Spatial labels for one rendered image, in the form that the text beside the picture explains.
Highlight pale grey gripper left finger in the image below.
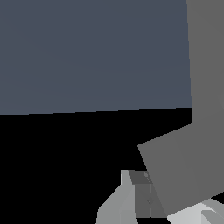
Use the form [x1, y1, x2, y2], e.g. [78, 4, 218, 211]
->
[95, 169, 167, 224]

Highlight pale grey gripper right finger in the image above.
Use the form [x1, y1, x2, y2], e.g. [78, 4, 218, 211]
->
[167, 198, 224, 224]

